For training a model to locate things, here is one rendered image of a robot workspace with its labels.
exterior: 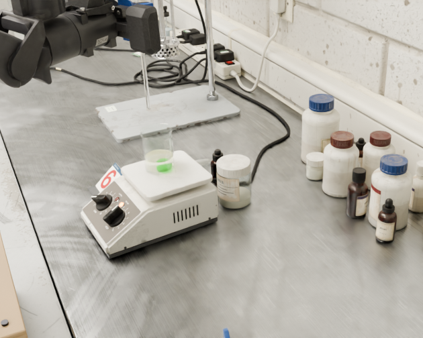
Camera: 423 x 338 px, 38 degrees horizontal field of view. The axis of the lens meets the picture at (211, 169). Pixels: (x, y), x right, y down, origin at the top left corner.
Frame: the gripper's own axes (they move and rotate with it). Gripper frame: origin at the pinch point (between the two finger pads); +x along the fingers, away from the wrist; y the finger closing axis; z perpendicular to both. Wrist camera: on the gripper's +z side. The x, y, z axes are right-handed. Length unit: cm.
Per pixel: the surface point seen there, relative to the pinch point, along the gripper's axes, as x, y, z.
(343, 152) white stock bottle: 23.4, -21.9, -27.6
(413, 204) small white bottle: 26, -34, -35
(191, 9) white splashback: 77, 62, -28
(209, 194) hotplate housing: 2.5, -9.5, -29.3
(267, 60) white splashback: 56, 18, -29
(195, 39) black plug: 65, 50, -32
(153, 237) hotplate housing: -7.5, -5.9, -33.5
